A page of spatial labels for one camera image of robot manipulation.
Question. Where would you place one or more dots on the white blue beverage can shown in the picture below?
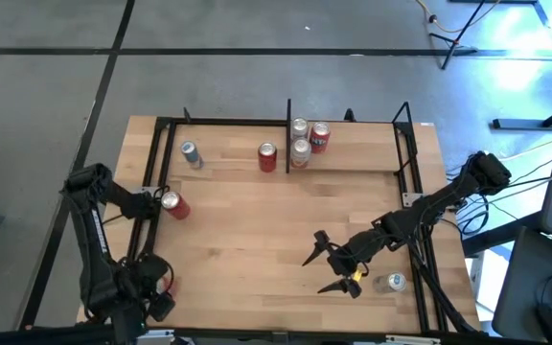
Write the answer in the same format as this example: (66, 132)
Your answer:
(393, 282)

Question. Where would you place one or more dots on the black tripod stand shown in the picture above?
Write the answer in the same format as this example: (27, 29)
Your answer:
(458, 36)

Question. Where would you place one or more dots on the slim blue silver can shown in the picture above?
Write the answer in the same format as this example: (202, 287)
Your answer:
(191, 153)

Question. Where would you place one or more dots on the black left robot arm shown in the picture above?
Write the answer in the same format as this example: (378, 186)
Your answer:
(96, 239)

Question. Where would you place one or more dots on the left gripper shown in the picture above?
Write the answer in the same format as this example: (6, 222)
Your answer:
(141, 287)

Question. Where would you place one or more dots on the dark grey side desk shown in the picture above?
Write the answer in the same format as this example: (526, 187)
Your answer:
(520, 287)

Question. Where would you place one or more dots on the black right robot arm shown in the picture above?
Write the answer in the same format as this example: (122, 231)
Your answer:
(448, 194)

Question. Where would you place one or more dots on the black floor beam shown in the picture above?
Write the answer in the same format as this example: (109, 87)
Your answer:
(496, 238)

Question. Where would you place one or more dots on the red can blue label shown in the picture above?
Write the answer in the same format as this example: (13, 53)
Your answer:
(319, 137)

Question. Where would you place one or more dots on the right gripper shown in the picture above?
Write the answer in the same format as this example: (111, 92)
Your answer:
(357, 251)

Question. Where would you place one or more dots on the black crossbar silver brackets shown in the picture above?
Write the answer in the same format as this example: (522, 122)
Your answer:
(41, 335)

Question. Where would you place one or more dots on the black desk leg frame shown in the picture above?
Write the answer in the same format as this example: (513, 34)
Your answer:
(520, 123)

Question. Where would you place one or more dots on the black aluminium table frame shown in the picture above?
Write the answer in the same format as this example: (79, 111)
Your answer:
(228, 122)

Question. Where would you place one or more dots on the white pink beverage can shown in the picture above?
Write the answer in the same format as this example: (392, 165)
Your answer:
(299, 127)
(301, 152)

